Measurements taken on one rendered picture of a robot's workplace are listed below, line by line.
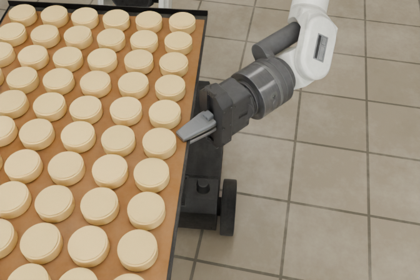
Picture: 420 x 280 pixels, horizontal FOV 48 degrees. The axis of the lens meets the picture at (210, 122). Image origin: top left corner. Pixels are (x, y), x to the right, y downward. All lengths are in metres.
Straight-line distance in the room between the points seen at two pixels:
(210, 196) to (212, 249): 0.23
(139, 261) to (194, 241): 1.14
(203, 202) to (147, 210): 0.95
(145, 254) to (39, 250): 0.13
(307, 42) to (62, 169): 0.43
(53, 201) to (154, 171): 0.14
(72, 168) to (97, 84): 0.17
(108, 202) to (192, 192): 0.96
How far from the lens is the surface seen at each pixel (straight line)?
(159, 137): 0.70
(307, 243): 1.77
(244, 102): 0.73
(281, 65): 0.78
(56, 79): 0.82
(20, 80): 0.83
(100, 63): 0.83
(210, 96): 0.70
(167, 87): 0.77
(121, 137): 0.71
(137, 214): 0.63
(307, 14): 0.82
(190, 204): 1.58
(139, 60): 0.82
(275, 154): 1.96
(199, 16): 0.94
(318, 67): 0.80
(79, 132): 0.73
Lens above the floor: 1.56
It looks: 50 degrees down
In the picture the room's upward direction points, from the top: straight up
